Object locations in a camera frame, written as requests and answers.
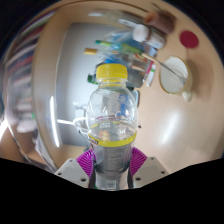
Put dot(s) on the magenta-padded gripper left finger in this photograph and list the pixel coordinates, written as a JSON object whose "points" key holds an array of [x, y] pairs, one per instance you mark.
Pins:
{"points": [[71, 170]]}

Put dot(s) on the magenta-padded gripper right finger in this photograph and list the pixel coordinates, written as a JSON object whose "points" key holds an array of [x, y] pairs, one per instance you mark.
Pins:
{"points": [[150, 168]]}

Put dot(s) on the clear bottle with yellow cap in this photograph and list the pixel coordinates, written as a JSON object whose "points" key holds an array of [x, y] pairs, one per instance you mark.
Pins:
{"points": [[111, 113]]}

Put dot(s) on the white cup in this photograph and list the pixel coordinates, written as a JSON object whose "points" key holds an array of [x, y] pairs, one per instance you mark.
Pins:
{"points": [[171, 81]]}

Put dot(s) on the white tube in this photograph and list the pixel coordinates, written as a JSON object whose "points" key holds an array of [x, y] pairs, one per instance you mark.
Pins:
{"points": [[151, 75]]}

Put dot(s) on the metal spoon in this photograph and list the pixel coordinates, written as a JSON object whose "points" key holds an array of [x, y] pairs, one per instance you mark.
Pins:
{"points": [[163, 65]]}

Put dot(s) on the clear bottle with tan cap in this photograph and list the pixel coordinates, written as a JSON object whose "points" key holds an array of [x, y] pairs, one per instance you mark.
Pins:
{"points": [[91, 51]]}

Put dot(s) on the green-capped slim bottle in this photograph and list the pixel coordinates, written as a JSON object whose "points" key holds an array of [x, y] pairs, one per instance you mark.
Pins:
{"points": [[116, 46]]}

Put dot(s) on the flat round red coaster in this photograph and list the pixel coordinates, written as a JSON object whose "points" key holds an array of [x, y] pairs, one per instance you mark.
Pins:
{"points": [[189, 39]]}

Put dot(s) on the jar with white lid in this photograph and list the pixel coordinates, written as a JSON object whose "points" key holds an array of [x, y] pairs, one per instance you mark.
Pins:
{"points": [[141, 33]]}

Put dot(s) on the brown mug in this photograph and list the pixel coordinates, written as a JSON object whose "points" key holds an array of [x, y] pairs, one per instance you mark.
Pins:
{"points": [[161, 21]]}

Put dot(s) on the tall clear glass bottle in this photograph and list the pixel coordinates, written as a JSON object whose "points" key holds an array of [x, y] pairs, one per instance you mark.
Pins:
{"points": [[116, 17]]}

